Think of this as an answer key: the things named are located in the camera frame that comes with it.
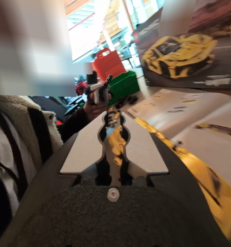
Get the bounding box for toy car box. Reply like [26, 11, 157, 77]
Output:
[136, 0, 231, 89]

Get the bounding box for open instruction booklet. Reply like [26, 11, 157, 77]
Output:
[127, 88, 231, 193]

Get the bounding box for yellow toy brick car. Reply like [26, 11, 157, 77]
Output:
[109, 117, 231, 240]

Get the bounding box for pile of yellow black brick pieces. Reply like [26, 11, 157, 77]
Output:
[108, 107, 120, 128]

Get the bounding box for person's left hand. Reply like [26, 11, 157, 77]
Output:
[83, 92, 112, 121]

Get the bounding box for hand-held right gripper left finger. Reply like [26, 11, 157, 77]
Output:
[60, 112, 109, 186]

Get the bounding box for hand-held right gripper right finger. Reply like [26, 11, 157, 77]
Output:
[120, 112, 169, 186]

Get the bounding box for person's fleece-lined jacket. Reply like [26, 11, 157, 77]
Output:
[0, 95, 64, 247]

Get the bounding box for red plastic bin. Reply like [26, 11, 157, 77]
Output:
[92, 47, 126, 81]

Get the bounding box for green plastic bin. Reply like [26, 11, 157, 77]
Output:
[107, 70, 140, 106]

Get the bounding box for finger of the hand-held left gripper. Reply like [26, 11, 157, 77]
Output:
[90, 82, 110, 92]

